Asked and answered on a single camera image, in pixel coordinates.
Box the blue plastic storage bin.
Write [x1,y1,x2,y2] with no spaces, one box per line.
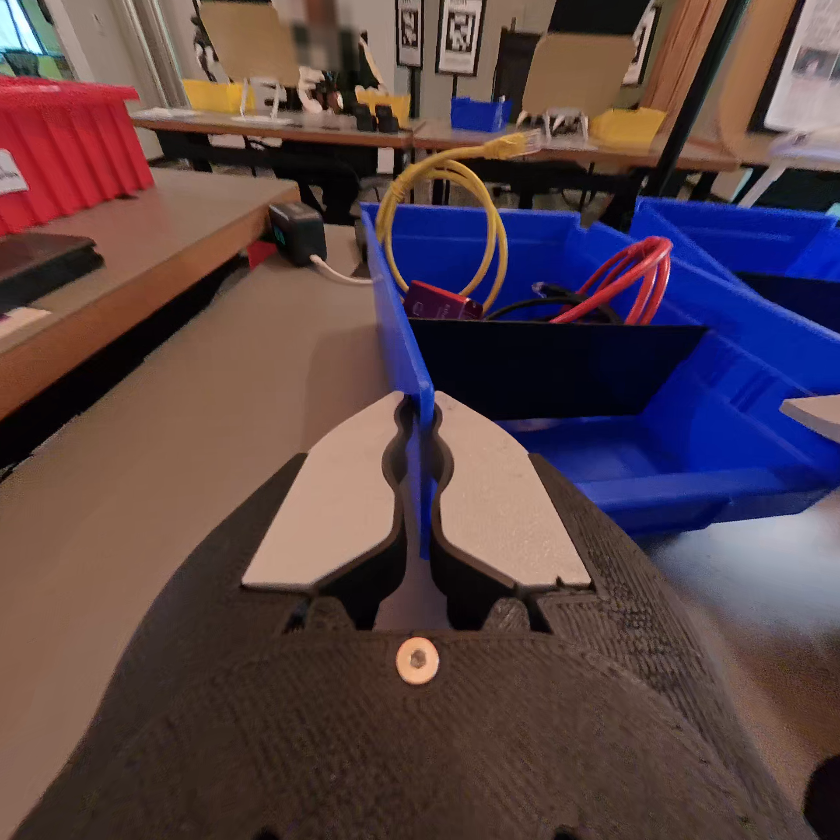
[629,196,840,332]
[360,200,840,560]

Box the wooden side table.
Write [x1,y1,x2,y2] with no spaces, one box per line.
[0,167,301,421]

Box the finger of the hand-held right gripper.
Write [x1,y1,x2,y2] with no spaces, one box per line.
[780,394,840,446]

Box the wooden office desk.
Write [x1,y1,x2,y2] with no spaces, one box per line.
[412,118,741,211]
[131,108,414,198]

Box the black flat case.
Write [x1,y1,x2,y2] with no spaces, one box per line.
[0,233,106,309]

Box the black ethernet cable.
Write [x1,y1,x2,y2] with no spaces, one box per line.
[486,282,621,324]

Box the black power bank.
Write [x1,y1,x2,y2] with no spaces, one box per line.
[268,202,328,268]

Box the red plastic tray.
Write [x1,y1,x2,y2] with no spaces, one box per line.
[0,74,156,236]

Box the white charging cable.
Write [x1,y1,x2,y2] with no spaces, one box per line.
[308,252,375,286]

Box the black bin divider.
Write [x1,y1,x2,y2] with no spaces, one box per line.
[734,271,840,332]
[407,317,710,421]

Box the wooden sign board with paper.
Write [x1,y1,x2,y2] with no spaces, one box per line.
[715,0,840,158]

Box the beige cardboard board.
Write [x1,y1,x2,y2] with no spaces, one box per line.
[521,33,636,119]

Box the red ethernet cable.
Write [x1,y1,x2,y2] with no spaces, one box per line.
[550,235,675,326]

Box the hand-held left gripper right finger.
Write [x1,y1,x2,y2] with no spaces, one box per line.
[430,392,593,589]

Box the red metal ethernet adapter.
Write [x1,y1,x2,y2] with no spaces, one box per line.
[402,280,485,320]

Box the printed tag sign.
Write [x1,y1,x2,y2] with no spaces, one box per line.
[435,0,487,76]
[395,0,424,68]

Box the small blue bin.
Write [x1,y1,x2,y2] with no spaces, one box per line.
[451,96,514,132]

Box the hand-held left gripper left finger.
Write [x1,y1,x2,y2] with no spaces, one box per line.
[241,392,409,592]

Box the yellow ethernet cable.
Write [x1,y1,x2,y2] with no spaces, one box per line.
[374,129,544,306]

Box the small yellow bin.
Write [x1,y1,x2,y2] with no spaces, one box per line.
[589,107,668,148]
[182,79,257,114]

